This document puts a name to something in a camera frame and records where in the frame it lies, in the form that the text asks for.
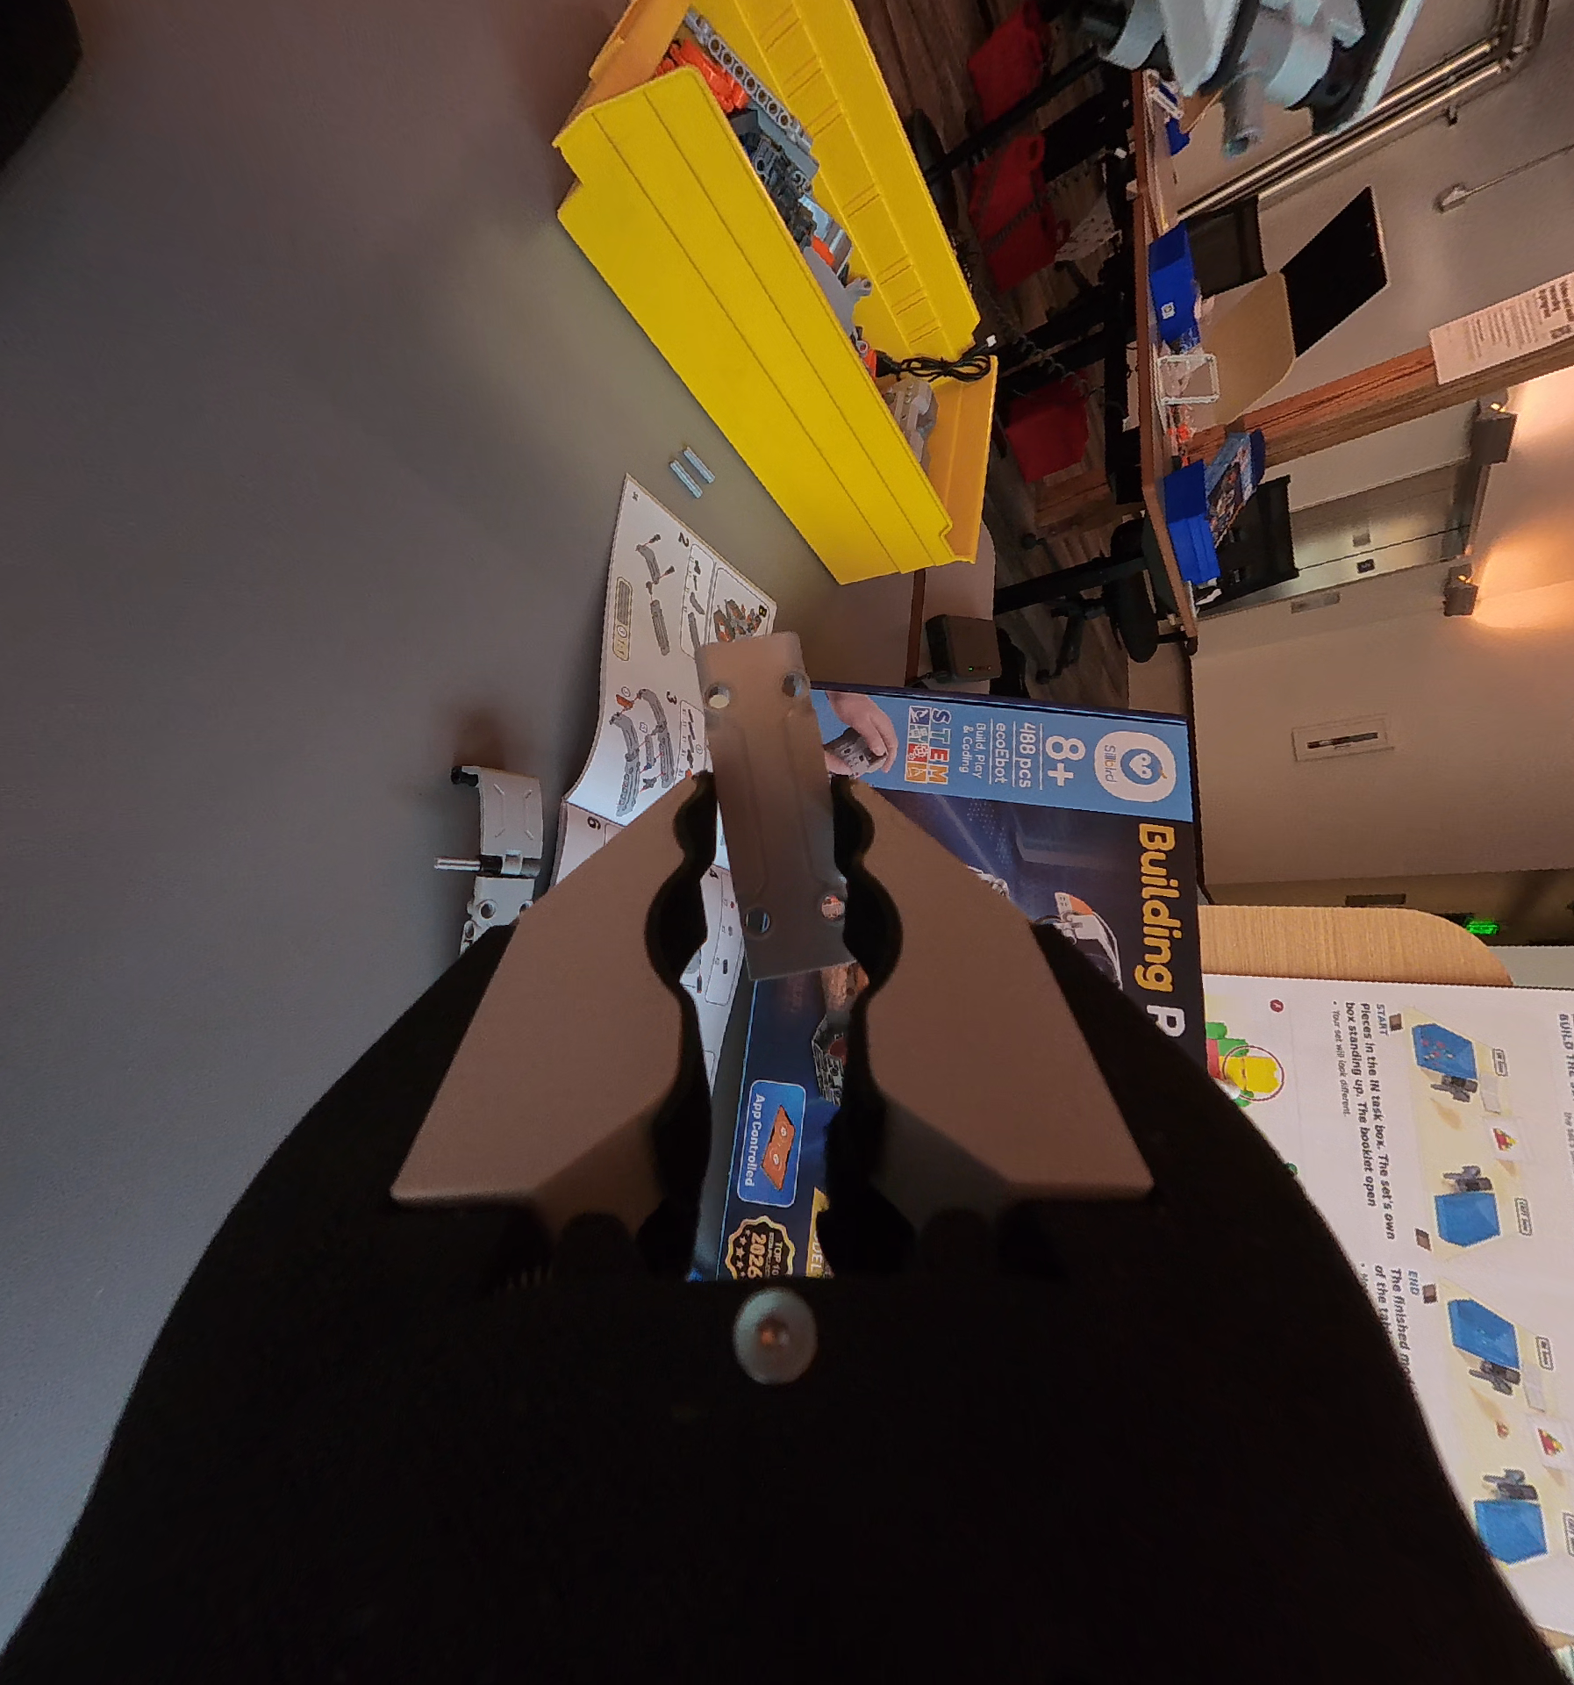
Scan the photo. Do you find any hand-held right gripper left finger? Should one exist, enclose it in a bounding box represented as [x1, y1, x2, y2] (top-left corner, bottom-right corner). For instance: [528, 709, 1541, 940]
[391, 770, 720, 1233]

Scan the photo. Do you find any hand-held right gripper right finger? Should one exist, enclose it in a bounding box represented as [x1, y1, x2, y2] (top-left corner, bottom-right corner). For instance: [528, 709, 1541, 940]
[824, 775, 1157, 1233]

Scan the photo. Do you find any grey hinged panel assembly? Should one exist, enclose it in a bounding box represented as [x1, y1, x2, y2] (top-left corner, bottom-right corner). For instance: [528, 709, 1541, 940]
[436, 762, 555, 960]

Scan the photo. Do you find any grey panel building piece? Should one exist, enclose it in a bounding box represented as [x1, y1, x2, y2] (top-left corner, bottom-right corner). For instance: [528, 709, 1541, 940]
[693, 630, 857, 985]

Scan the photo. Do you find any yellow plastic bin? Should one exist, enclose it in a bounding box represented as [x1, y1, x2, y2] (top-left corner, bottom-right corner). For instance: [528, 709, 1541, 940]
[553, 0, 1002, 591]

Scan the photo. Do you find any grey desk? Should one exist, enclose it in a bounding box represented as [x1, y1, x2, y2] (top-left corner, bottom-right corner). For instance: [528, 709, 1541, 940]
[0, 0, 928, 1685]

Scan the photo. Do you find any metal handrail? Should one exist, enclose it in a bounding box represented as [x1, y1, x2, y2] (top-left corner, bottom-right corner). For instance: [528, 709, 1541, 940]
[1181, 26, 1555, 224]

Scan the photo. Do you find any black flat panel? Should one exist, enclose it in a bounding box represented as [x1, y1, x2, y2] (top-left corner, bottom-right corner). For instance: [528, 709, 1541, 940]
[1279, 185, 1390, 360]

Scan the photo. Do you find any blue robot kit box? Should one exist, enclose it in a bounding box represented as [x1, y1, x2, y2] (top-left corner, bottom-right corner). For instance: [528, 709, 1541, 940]
[689, 677, 1208, 1285]

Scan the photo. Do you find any blue storage bin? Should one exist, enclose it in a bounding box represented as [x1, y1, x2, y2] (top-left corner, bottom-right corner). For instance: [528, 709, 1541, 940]
[1163, 460, 1230, 591]
[1147, 222, 1200, 348]

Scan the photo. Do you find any beige cardboard sheet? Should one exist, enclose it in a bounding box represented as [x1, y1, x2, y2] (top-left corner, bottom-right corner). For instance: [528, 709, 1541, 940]
[1192, 269, 1306, 442]

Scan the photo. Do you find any wooden beam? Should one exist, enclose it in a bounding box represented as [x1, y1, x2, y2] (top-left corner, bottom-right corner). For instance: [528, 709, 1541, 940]
[1175, 269, 1574, 466]

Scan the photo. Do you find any white paper notice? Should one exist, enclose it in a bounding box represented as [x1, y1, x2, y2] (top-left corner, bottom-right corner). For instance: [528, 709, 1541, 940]
[1430, 262, 1574, 387]

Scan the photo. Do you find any wooden table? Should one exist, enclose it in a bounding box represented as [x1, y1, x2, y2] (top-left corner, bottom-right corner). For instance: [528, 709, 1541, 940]
[1104, 59, 1210, 660]

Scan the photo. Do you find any white printed instruction sheet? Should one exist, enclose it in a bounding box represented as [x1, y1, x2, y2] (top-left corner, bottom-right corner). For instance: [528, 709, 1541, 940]
[1202, 972, 1574, 1648]

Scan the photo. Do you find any small black floor box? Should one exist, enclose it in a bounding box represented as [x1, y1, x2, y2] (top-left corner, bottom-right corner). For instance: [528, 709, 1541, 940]
[926, 613, 1002, 689]

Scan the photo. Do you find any small blue toy box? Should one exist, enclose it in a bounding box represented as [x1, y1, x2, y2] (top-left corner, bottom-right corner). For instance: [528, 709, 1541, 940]
[1202, 428, 1269, 544]

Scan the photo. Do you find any open instruction booklet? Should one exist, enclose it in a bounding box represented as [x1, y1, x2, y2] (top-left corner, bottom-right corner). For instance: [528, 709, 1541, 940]
[547, 475, 785, 1095]

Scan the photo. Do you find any black office chair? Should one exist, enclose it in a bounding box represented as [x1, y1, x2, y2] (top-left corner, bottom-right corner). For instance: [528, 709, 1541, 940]
[990, 520, 1198, 668]

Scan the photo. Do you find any pile of building pieces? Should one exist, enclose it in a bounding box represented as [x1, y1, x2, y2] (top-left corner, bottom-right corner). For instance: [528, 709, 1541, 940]
[655, 7, 947, 469]

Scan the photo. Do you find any black cable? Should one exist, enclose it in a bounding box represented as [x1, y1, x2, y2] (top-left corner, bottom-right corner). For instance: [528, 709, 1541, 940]
[877, 346, 1000, 393]

